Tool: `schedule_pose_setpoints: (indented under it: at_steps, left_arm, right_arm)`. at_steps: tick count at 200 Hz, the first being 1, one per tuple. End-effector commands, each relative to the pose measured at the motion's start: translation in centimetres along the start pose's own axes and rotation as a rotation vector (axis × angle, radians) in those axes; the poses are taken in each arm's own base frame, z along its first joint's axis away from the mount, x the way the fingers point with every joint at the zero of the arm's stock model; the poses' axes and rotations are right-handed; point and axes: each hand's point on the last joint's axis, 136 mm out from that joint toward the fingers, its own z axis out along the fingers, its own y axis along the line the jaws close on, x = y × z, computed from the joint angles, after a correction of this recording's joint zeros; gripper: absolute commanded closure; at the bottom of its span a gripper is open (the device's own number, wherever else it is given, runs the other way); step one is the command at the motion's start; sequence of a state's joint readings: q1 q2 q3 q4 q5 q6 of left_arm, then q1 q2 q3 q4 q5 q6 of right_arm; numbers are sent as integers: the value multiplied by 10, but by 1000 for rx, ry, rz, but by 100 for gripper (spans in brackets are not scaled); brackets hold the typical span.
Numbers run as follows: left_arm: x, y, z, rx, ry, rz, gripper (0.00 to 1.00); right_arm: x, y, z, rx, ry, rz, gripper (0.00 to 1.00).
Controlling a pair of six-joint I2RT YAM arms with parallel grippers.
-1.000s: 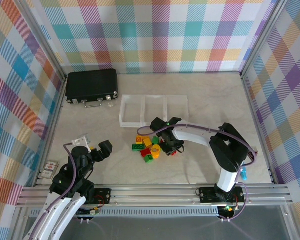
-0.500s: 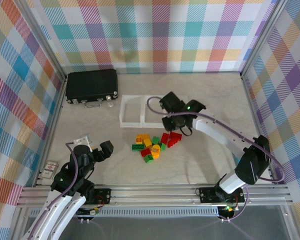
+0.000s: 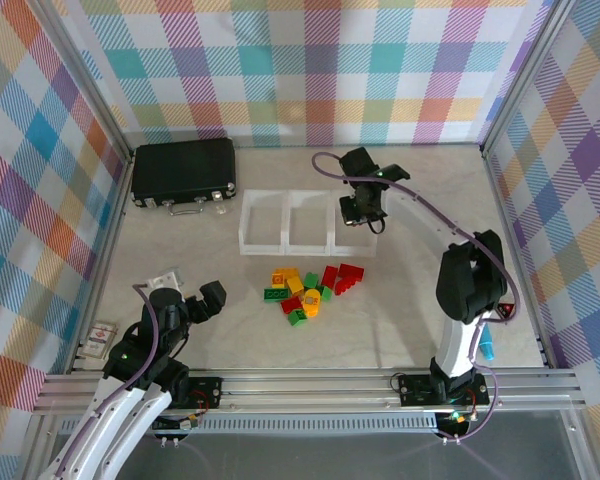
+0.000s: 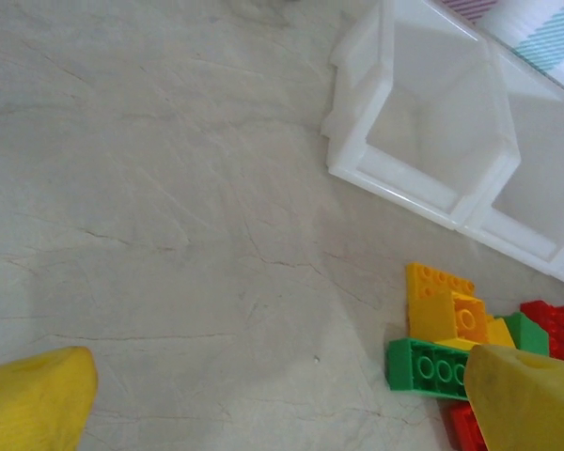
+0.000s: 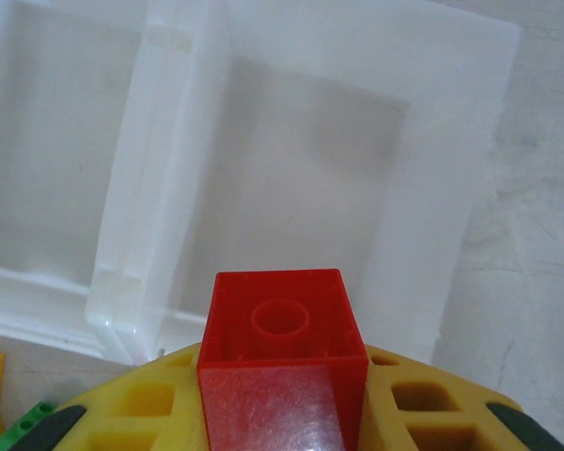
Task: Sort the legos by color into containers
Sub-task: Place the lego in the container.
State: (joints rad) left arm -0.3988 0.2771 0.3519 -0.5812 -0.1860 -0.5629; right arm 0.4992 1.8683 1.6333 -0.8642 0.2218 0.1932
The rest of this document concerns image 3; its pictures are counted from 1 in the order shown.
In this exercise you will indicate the orange-yellow studded lego brick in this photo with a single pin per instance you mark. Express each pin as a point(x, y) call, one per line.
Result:
point(279, 277)

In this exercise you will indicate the yellow lego brick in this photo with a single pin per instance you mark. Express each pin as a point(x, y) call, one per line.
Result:
point(295, 285)

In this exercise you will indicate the yellow round lego piece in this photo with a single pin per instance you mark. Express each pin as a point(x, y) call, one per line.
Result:
point(311, 303)

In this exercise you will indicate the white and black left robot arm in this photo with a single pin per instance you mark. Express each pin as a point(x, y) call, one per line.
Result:
point(150, 407)

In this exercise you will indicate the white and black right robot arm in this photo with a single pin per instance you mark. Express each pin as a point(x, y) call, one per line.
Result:
point(470, 285)

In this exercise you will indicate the playing card box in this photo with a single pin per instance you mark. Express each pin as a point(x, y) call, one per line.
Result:
point(98, 339)

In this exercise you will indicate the left small connector board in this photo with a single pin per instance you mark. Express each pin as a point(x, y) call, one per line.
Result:
point(190, 423)

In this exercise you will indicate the small connector board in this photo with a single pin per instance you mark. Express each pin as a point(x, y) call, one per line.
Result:
point(460, 419)
point(190, 423)

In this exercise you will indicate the black carrying case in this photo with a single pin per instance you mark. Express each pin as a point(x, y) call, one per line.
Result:
point(185, 167)

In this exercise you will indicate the grey metal lower panel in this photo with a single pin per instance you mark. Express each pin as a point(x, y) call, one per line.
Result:
point(330, 460)

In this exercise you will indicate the blue marker pen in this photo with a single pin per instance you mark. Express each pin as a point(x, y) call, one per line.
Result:
point(487, 347)

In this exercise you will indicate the right small connector board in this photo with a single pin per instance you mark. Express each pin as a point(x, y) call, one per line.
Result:
point(460, 419)

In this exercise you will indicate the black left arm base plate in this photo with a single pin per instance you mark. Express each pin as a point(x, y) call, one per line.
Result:
point(207, 390)

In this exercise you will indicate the aluminium left side rail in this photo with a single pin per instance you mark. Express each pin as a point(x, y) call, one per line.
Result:
point(111, 220)

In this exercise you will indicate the aluminium rail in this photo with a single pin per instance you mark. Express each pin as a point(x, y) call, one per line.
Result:
point(501, 200)
point(305, 390)
point(111, 220)

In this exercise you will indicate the aluminium front rail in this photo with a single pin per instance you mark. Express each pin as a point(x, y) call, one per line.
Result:
point(305, 390)

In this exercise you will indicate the aluminium right side rail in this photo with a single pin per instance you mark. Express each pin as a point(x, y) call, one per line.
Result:
point(501, 200)

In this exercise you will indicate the aluminium right upright post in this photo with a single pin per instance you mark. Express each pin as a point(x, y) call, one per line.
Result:
point(527, 75)

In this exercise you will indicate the aluminium upright post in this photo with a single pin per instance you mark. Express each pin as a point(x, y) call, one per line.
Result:
point(527, 75)
point(86, 75)

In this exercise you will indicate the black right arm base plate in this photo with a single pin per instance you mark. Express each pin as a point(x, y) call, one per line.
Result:
point(412, 390)

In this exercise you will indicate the aluminium left upright post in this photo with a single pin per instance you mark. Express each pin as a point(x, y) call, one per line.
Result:
point(86, 75)

